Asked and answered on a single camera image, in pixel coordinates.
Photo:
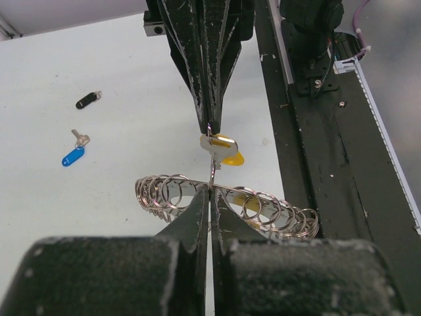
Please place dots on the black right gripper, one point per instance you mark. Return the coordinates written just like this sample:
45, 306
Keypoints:
224, 25

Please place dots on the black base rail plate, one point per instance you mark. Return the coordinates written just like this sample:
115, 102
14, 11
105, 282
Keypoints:
331, 155

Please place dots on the silver key with yellow tag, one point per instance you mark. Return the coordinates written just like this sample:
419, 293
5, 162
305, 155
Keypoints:
222, 150

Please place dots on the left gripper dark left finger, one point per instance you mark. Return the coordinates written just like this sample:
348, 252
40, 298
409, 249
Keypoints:
164, 274

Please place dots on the grey slotted cable duct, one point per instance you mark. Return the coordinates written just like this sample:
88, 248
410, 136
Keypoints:
353, 65

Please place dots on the steel disc with key rings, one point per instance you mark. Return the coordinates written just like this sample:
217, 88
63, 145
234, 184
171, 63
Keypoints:
168, 196

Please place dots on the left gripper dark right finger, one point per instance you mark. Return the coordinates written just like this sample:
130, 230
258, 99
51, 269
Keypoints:
257, 276

